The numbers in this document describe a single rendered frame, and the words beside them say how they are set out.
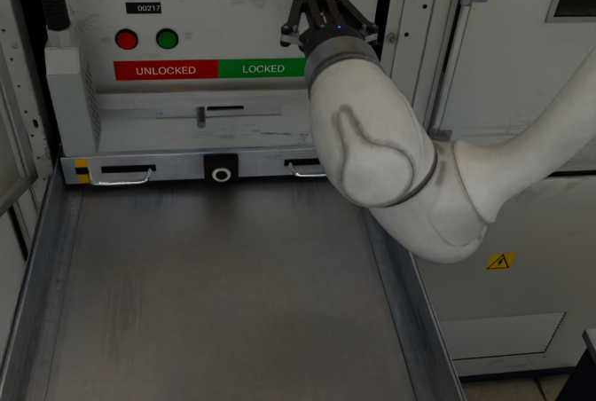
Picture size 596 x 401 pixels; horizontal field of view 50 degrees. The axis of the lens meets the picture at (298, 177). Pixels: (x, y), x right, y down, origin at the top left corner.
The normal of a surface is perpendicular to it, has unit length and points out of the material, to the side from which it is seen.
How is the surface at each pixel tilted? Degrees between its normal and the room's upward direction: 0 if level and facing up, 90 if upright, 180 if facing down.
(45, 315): 0
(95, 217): 0
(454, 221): 87
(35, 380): 0
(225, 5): 90
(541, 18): 90
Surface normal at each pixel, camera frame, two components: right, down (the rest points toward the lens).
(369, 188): -0.01, 0.70
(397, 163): 0.25, 0.39
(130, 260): 0.06, -0.75
